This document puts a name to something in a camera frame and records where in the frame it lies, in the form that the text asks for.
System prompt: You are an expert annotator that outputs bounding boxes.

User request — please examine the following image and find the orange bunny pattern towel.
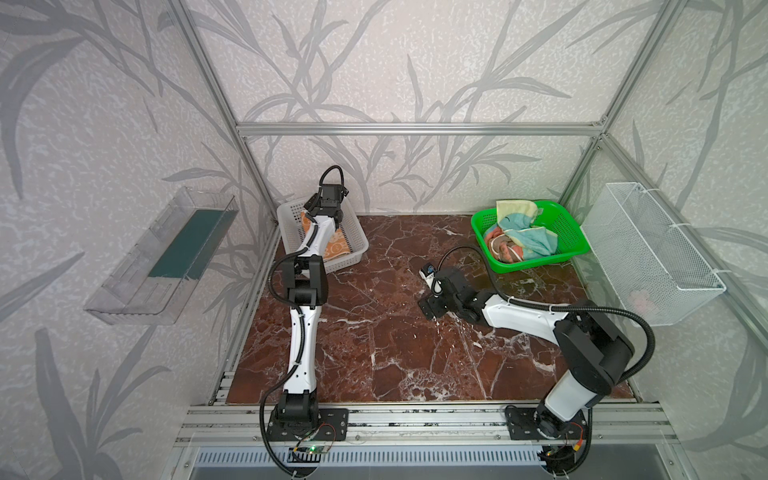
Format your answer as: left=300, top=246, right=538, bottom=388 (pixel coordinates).
left=300, top=211, right=351, bottom=261

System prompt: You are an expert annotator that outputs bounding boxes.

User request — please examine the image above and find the brown pink striped towel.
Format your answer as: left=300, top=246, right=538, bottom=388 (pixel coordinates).
left=483, top=225, right=524, bottom=264

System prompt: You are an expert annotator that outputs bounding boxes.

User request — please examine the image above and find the green plastic basket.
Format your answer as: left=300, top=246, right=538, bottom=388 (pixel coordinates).
left=471, top=200, right=589, bottom=273

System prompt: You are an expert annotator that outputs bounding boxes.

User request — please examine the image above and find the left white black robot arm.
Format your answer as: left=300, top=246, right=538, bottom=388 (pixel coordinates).
left=270, top=183, right=348, bottom=437

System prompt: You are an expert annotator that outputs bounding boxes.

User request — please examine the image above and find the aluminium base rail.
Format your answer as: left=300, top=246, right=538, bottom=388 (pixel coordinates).
left=174, top=401, right=680, bottom=467

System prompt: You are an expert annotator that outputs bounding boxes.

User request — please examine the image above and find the clear acrylic wall shelf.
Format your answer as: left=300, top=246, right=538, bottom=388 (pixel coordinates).
left=84, top=187, right=239, bottom=326

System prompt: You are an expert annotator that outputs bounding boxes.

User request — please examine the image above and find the pink object in wire basket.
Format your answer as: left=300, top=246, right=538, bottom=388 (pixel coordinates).
left=627, top=289, right=659, bottom=321

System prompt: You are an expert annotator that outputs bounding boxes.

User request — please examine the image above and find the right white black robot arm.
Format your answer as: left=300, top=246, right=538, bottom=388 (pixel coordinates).
left=418, top=263, right=635, bottom=439

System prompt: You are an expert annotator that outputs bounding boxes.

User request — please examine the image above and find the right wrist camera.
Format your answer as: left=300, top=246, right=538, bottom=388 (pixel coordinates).
left=419, top=263, right=440, bottom=292

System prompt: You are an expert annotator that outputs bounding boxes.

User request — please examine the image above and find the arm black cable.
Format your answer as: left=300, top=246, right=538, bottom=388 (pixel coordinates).
left=259, top=164, right=348, bottom=478
left=434, top=245, right=656, bottom=475

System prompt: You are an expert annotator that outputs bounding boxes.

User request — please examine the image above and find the white plastic basket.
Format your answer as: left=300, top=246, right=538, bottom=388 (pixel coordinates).
left=277, top=199, right=369, bottom=273

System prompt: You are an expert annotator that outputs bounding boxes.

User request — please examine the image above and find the white wire mesh basket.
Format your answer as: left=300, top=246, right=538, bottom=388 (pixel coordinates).
left=582, top=182, right=726, bottom=327

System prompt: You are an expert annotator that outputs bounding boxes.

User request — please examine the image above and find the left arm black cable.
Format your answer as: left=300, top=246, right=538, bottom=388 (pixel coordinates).
left=259, top=164, right=348, bottom=478

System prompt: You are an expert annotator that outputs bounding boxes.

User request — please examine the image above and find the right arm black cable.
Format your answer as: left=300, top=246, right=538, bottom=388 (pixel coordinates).
left=434, top=245, right=656, bottom=475

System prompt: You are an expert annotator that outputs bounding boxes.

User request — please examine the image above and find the blue yellow towel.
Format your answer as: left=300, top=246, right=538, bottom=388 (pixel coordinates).
left=496, top=200, right=559, bottom=261

